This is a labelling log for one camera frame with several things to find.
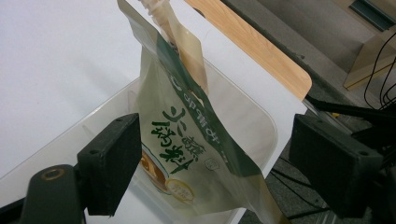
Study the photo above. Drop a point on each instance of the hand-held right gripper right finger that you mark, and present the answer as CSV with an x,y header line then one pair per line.
x,y
333,165

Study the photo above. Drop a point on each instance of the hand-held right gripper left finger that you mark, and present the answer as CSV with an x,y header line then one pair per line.
x,y
112,161

